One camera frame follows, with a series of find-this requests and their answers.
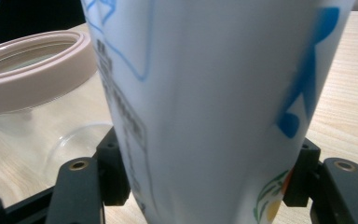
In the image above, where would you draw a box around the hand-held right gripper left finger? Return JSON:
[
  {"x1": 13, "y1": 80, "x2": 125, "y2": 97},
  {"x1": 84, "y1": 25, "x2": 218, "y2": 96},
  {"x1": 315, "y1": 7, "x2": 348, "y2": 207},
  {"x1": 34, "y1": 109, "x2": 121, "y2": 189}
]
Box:
[{"x1": 46, "y1": 125, "x2": 132, "y2": 224}]

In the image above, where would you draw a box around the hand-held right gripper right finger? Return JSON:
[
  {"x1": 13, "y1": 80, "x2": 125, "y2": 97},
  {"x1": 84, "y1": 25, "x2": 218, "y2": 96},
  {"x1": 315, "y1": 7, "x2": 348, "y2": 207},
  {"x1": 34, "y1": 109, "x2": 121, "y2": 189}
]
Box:
[{"x1": 282, "y1": 138, "x2": 358, "y2": 224}]

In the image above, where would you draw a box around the clear glass jar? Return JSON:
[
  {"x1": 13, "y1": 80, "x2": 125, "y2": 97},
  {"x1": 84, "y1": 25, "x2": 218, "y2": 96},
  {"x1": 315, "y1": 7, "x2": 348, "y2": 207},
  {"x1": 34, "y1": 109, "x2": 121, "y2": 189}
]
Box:
[{"x1": 0, "y1": 29, "x2": 119, "y2": 189}]

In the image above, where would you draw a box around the white and blue pouch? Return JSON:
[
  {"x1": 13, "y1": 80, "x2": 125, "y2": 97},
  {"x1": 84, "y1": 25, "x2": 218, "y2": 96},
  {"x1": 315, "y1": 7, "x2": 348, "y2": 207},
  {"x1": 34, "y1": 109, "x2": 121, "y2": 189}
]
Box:
[{"x1": 80, "y1": 0, "x2": 357, "y2": 224}]

